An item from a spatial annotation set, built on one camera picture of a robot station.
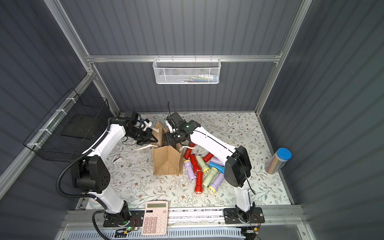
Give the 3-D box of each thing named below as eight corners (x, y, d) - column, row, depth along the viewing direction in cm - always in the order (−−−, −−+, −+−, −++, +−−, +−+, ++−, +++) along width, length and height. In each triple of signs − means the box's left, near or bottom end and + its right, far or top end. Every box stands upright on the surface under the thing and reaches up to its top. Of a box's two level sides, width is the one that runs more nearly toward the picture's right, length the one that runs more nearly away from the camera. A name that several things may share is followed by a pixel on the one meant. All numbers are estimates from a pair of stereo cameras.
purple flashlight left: (190, 181, 87) (189, 179, 84) (183, 163, 94) (183, 160, 92) (196, 179, 88) (196, 177, 85) (189, 161, 95) (189, 158, 93)
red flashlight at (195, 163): (194, 172, 89) (194, 171, 87) (188, 156, 96) (188, 155, 94) (201, 170, 90) (201, 169, 88) (195, 154, 97) (195, 153, 95)
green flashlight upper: (204, 174, 89) (205, 172, 87) (195, 158, 96) (195, 155, 94) (209, 171, 90) (210, 169, 88) (200, 155, 97) (200, 153, 95)
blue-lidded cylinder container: (265, 174, 90) (279, 159, 75) (262, 163, 94) (275, 147, 79) (277, 174, 90) (294, 159, 75) (273, 163, 94) (288, 147, 79)
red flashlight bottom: (194, 193, 83) (194, 191, 81) (194, 173, 91) (194, 171, 88) (203, 193, 83) (203, 191, 81) (202, 173, 91) (202, 171, 88)
